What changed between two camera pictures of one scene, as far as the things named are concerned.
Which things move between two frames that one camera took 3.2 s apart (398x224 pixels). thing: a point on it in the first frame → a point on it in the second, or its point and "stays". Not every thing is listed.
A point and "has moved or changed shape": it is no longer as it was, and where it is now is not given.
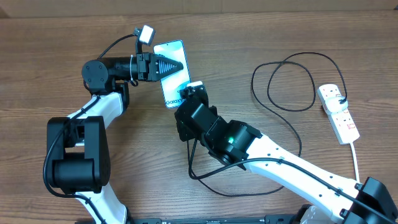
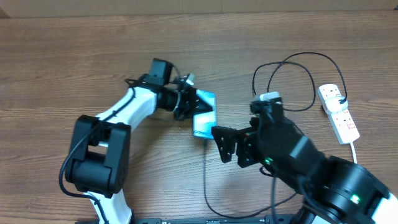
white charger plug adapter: x=333 y=106 stays
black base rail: x=280 y=219 stays
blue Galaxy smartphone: x=171 y=86 has moved or changed shape
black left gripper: x=148 y=65 → x=191 y=100
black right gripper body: x=188 y=135 → x=254 y=152
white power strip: x=341 y=122 stays
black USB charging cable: x=201 y=183 → x=279 y=64
